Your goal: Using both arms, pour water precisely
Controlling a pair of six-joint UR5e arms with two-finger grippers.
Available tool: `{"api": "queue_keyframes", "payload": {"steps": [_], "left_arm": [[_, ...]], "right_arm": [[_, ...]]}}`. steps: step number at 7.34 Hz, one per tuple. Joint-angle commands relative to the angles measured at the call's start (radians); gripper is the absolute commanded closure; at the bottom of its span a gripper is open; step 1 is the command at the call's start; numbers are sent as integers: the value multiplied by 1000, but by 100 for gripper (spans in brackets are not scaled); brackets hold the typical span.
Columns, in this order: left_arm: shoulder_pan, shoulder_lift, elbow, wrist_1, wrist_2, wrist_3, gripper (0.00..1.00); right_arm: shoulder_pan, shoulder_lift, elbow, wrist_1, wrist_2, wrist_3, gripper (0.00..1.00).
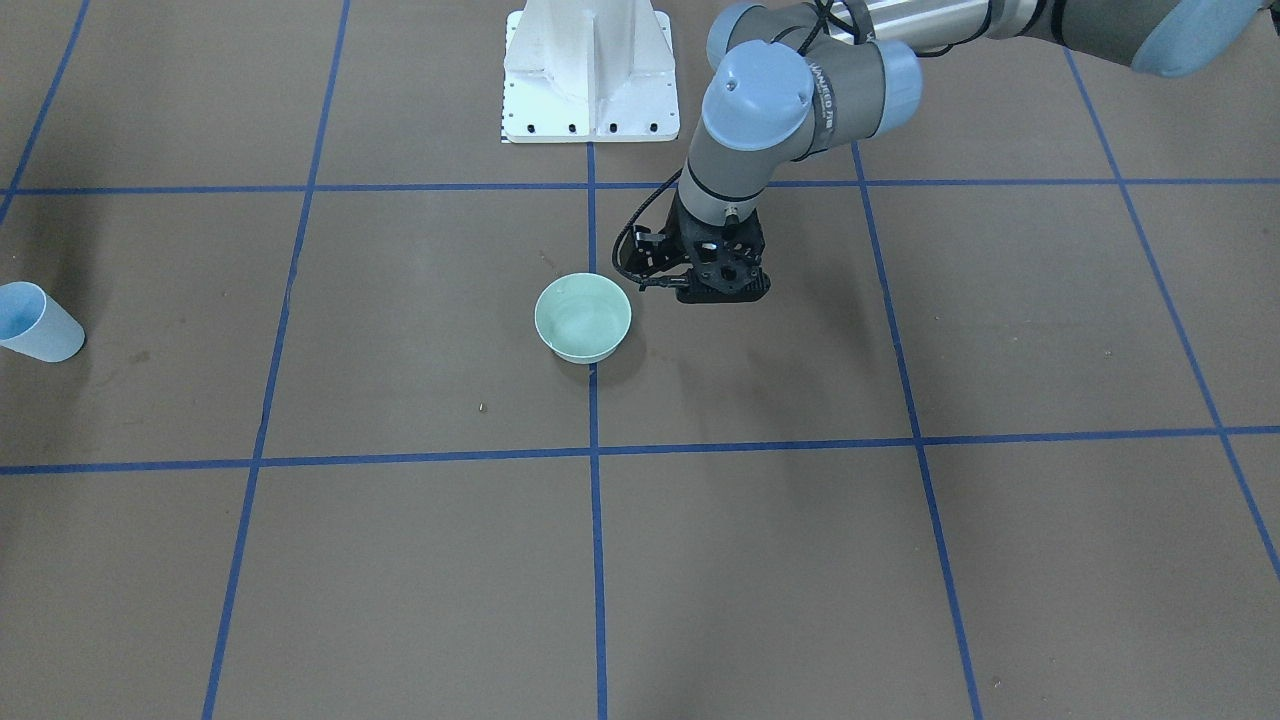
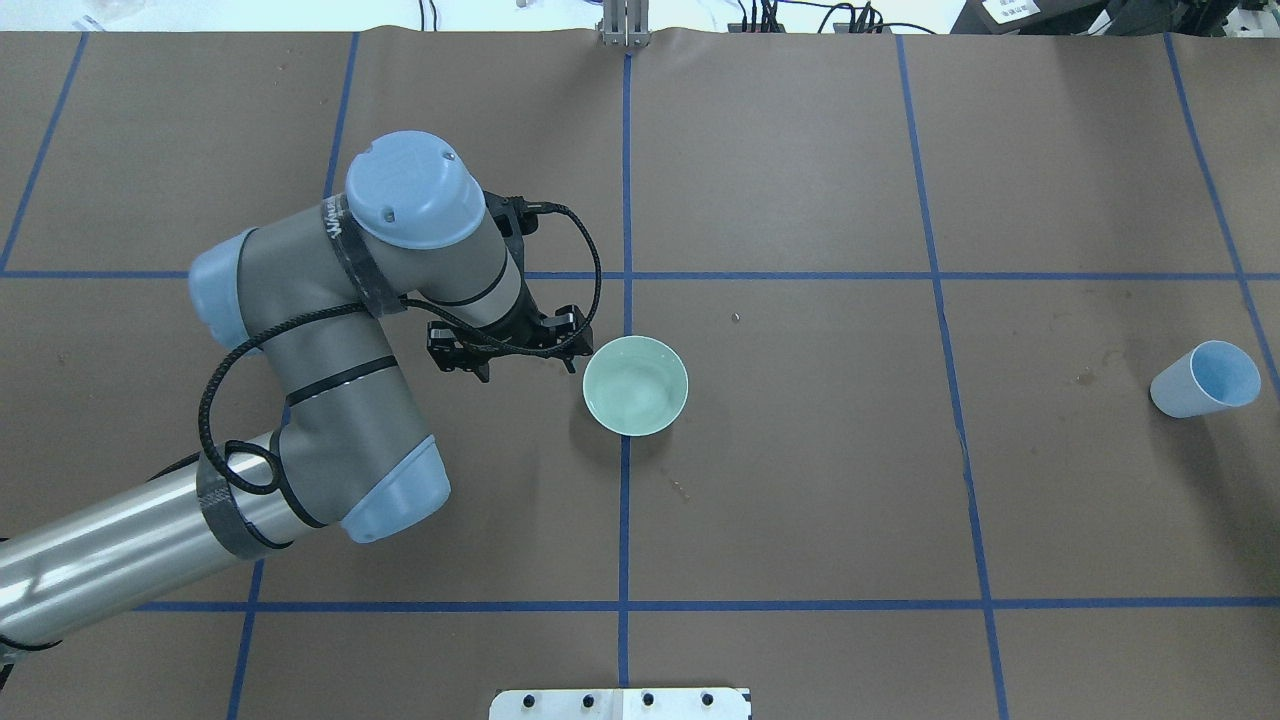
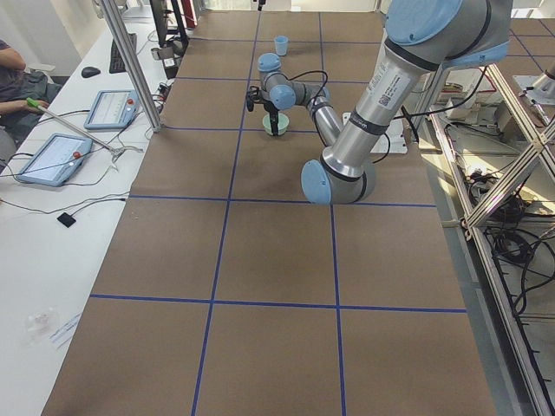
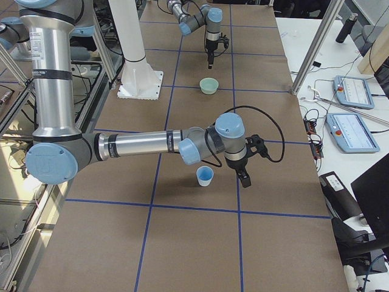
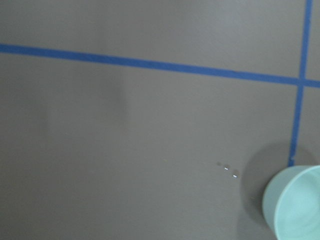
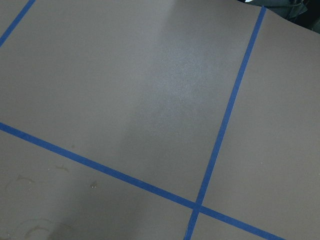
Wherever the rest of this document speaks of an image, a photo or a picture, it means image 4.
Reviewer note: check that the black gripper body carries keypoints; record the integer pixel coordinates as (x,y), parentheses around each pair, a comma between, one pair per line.
(237,165)
(210,47)

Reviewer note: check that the orange black electronics board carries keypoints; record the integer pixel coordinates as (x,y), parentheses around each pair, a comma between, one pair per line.
(310,127)

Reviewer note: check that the black monitor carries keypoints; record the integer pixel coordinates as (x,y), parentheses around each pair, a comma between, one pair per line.
(371,192)

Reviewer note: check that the teach pendant tablet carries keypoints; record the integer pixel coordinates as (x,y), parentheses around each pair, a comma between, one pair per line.
(353,91)
(350,133)

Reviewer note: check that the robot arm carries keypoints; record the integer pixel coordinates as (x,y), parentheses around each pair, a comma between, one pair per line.
(62,147)
(208,16)

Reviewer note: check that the light blue plastic cup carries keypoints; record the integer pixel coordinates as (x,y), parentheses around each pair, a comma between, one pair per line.
(204,175)

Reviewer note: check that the small black square pad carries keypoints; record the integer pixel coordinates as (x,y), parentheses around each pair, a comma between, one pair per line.
(316,64)

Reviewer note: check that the far teach pendant tablet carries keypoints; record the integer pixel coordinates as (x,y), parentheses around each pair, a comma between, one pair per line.
(353,91)

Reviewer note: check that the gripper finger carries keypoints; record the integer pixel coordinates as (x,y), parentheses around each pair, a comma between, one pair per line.
(210,59)
(246,182)
(240,176)

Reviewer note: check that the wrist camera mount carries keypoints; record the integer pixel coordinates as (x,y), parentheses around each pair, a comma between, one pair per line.
(224,40)
(255,145)

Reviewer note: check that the black water bottle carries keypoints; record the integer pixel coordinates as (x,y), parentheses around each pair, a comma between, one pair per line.
(347,28)

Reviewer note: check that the aluminium frame post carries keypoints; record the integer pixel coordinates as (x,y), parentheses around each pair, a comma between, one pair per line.
(322,31)

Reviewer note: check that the near teach pendant tablet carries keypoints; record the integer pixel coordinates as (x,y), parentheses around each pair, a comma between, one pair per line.
(350,133)

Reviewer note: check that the mint green bowl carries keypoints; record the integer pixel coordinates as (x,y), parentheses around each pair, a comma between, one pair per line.
(208,85)

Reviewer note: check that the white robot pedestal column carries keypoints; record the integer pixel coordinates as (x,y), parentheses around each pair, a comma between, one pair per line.
(138,80)

